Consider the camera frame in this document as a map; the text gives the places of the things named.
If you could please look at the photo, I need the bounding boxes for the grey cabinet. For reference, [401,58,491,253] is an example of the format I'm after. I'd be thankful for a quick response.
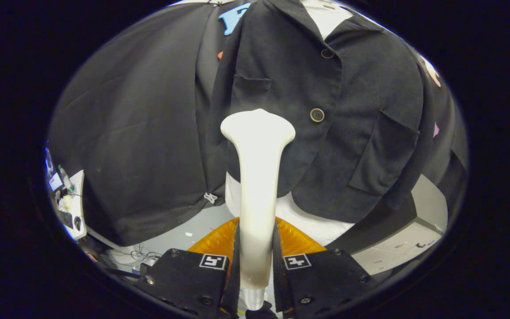
[350,174,448,275]

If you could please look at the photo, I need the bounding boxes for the white garment steamer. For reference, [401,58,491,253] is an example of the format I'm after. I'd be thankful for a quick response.
[220,109,296,311]

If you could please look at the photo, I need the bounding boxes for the cluttered white desk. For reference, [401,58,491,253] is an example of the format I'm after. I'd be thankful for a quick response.
[45,148,88,242]

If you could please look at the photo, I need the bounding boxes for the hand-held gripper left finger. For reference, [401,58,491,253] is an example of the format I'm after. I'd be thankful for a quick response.
[133,216,241,317]

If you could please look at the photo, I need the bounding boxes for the white mannequin torso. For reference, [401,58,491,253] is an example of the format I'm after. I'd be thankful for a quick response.
[225,0,355,246]

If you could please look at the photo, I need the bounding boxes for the black floor cables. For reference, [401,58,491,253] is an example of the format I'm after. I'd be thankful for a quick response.
[104,241,162,273]

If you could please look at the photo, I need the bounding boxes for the green bottle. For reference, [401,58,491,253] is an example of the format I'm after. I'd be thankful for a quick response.
[58,165,74,193]

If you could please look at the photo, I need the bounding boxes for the black suit jacket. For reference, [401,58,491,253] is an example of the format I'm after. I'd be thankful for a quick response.
[195,0,437,224]

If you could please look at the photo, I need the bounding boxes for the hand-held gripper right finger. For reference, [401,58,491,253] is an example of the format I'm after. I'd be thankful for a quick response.
[273,216,377,316]

